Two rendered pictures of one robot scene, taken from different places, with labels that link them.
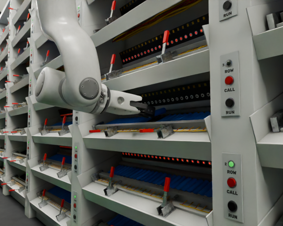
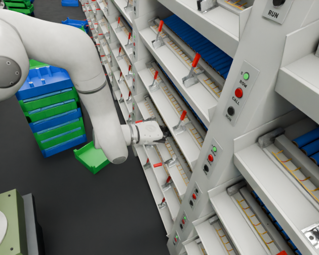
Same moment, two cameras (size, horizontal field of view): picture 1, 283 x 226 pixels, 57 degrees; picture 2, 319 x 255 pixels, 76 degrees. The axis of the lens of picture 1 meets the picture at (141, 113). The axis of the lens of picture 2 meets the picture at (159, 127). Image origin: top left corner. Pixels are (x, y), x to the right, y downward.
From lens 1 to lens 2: 70 cm
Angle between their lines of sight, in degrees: 49
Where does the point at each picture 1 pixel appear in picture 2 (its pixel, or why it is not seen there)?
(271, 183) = not seen: hidden behind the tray
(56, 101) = not seen: hidden behind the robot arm
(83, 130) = (137, 98)
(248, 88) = (199, 210)
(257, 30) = (215, 195)
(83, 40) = (114, 137)
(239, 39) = (204, 189)
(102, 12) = not seen: outside the picture
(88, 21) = (143, 9)
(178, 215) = (169, 194)
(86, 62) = (116, 152)
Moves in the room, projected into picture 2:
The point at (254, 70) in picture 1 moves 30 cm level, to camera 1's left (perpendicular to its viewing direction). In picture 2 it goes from (204, 208) to (110, 176)
